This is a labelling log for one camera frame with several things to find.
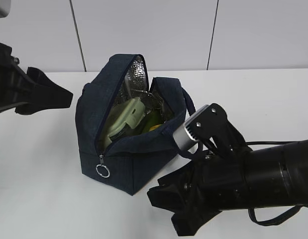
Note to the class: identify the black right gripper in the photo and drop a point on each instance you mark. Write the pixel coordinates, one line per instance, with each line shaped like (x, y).
(213, 182)

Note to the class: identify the dark blue insulated lunch bag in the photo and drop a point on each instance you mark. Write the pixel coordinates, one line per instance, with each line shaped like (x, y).
(129, 162)

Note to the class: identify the green lidded glass food container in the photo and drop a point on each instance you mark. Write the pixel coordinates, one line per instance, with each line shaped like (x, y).
(127, 115)

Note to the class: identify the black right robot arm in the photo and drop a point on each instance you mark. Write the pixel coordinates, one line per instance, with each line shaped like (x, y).
(270, 183)

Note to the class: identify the green cucumber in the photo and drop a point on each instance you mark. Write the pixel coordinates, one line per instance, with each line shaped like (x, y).
(152, 119)

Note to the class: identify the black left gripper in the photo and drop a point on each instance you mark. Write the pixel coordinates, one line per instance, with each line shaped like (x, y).
(14, 87)

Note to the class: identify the yellow toy pumpkin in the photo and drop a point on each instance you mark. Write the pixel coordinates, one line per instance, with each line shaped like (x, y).
(154, 127)

